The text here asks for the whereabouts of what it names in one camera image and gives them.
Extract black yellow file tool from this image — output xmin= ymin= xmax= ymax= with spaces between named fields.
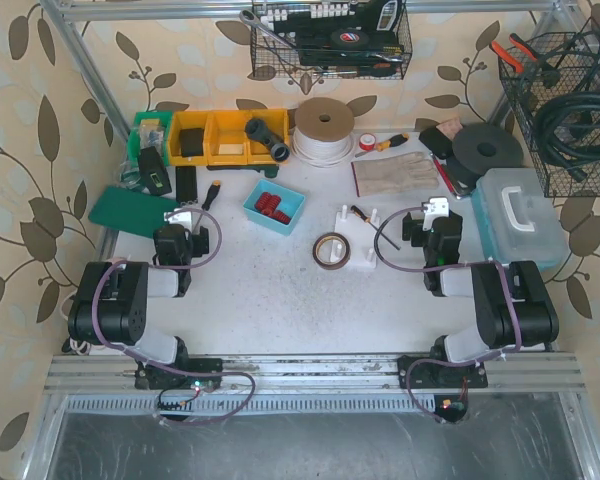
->
xmin=350 ymin=205 xmax=401 ymax=250

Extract large red spring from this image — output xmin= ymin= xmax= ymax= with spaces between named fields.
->
xmin=254 ymin=192 xmax=281 ymax=217

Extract brown tape roll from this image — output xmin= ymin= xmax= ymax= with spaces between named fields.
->
xmin=312 ymin=232 xmax=351 ymax=271

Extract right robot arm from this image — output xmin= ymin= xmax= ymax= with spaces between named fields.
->
xmin=397 ymin=212 xmax=559 ymax=390

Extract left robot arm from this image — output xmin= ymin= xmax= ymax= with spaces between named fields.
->
xmin=68 ymin=224 xmax=223 ymax=392

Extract small red spring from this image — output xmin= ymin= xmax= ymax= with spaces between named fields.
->
xmin=271 ymin=210 xmax=291 ymax=225

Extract white peg board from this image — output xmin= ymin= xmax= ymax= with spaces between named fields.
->
xmin=334 ymin=205 xmax=381 ymax=270

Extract black orange screwdriver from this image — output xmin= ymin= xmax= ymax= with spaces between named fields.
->
xmin=201 ymin=180 xmax=221 ymax=211

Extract white work glove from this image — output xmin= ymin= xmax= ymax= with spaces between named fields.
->
xmin=351 ymin=152 xmax=439 ymax=197

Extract black rectangular block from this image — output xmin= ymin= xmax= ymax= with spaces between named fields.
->
xmin=175 ymin=166 xmax=198 ymax=204

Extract red utility knife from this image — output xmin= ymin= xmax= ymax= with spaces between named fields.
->
xmin=432 ymin=155 xmax=471 ymax=200

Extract green plastic lid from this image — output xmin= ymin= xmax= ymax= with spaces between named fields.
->
xmin=88 ymin=186 xmax=178 ymax=238

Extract black meter device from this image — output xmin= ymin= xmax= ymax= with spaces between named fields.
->
xmin=138 ymin=147 xmax=172 ymax=196

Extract black pouch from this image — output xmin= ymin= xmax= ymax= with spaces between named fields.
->
xmin=419 ymin=126 xmax=453 ymax=160

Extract yellow orange screwdriver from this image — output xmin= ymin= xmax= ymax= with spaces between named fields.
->
xmin=355 ymin=133 xmax=409 ymax=158

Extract red white tape roll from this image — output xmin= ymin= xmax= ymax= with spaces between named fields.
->
xmin=358 ymin=133 xmax=376 ymax=151

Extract teal plastic box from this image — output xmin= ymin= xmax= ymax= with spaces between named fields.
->
xmin=243 ymin=179 xmax=306 ymax=236

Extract green clamp tool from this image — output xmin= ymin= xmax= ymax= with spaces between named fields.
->
xmin=207 ymin=164 xmax=280 ymax=179

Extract clear teal toolbox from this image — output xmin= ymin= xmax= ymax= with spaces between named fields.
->
xmin=471 ymin=168 xmax=569 ymax=270

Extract black disc spool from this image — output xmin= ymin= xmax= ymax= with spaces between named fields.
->
xmin=446 ymin=123 xmax=524 ymax=188

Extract yellow parts bin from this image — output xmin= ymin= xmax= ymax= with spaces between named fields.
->
xmin=166 ymin=109 xmax=290 ymax=167

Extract green parts bin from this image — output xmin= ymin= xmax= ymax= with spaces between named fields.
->
xmin=127 ymin=111 xmax=173 ymax=167

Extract black pipe fitting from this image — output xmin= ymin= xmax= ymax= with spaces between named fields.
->
xmin=245 ymin=118 xmax=290 ymax=163

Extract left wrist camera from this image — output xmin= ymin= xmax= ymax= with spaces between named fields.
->
xmin=164 ymin=209 xmax=193 ymax=228

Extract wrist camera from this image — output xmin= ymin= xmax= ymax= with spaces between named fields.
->
xmin=422 ymin=197 xmax=449 ymax=217
xmin=164 ymin=209 xmax=193 ymax=228

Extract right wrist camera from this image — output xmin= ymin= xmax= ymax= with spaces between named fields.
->
xmin=422 ymin=197 xmax=449 ymax=217

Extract white cable coil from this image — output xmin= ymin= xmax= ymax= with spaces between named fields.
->
xmin=292 ymin=96 xmax=356 ymax=168

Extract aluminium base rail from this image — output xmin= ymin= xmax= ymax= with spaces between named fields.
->
xmin=43 ymin=351 xmax=586 ymax=395

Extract orange handled pliers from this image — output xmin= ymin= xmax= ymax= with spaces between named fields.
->
xmin=489 ymin=33 xmax=539 ymax=74

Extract black coiled hose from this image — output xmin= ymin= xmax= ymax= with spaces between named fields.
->
xmin=532 ymin=86 xmax=600 ymax=174

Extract wire basket with cables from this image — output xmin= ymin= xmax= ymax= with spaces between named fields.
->
xmin=498 ymin=29 xmax=600 ymax=198

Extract wire basket with tools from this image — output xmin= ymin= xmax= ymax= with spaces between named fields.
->
xmin=239 ymin=1 xmax=412 ymax=84

